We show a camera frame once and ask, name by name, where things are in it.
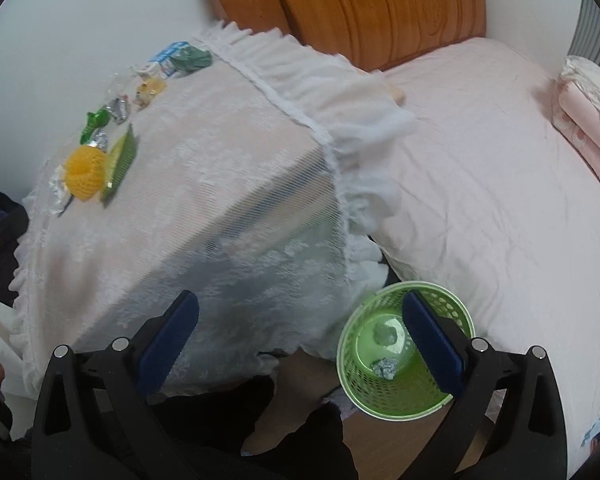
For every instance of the foil trash in basket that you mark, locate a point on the foil trash in basket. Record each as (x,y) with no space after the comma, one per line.
(386,368)

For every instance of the yellow foam fruit net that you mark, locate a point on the yellow foam fruit net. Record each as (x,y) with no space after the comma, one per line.
(85,172)

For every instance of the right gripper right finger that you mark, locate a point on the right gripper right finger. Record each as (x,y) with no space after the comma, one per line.
(528,440)

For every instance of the green yellow snack bag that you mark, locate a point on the green yellow snack bag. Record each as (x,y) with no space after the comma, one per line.
(118,163)

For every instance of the folded pink blanket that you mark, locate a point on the folded pink blanket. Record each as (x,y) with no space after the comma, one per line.
(576,108)

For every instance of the white paper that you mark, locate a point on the white paper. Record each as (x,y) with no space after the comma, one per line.
(61,196)

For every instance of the pink bed sheet mattress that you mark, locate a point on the pink bed sheet mattress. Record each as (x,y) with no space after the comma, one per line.
(499,208)

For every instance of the small silver foil ball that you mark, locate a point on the small silver foil ball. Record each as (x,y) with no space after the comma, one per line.
(99,139)

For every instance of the yellow cartoon snack wrapper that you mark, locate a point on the yellow cartoon snack wrapper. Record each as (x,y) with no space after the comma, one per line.
(148,89)

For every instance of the green plastic waste basket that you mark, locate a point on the green plastic waste basket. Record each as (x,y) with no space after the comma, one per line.
(374,331)

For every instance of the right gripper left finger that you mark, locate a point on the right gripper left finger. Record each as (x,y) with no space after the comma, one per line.
(92,419)

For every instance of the white lace table cover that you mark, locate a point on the white lace table cover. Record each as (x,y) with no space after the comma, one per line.
(257,185)

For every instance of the dark green white wrapper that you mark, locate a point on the dark green white wrapper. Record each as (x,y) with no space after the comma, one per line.
(191,59)

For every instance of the clear plastic bottle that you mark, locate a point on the clear plastic bottle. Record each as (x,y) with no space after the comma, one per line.
(132,75)

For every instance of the blue white milk carton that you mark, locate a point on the blue white milk carton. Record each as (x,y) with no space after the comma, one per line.
(162,63)

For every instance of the silver red foil wrapper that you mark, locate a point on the silver red foil wrapper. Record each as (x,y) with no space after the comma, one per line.
(119,109)

